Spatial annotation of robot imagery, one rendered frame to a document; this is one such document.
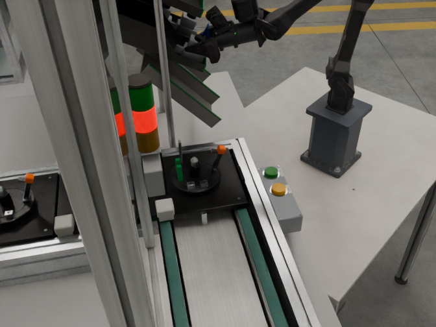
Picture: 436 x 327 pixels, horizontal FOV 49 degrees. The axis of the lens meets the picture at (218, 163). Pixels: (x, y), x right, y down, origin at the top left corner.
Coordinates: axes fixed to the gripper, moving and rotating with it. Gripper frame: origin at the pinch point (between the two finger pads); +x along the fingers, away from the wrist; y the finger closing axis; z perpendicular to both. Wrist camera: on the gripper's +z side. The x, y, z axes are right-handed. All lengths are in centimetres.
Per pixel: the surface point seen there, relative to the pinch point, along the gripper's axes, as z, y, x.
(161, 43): 5.8, 9.3, 7.2
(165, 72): -3.1, 8.1, 9.2
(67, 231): -22, 46, 35
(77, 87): 41, 108, -20
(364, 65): -135, -222, -69
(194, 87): -17.7, -8.6, 7.3
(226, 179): -30.9, 24.1, -2.0
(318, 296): -49, 52, -22
